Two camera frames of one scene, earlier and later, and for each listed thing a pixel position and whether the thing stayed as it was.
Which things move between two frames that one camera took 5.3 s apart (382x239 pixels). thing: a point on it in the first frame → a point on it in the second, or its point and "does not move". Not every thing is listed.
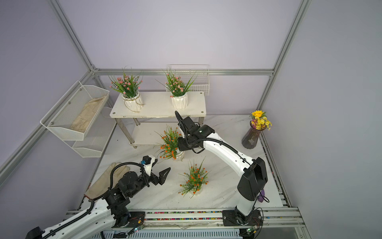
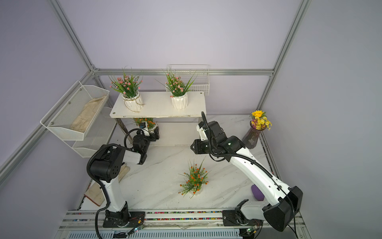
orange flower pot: [180, 156] → [151, 125]
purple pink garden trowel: [260, 198] does not move
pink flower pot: [129, 86] does not move
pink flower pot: [178, 88] does not move
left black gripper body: [144, 179] → [153, 138]
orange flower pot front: [196, 178] does not move
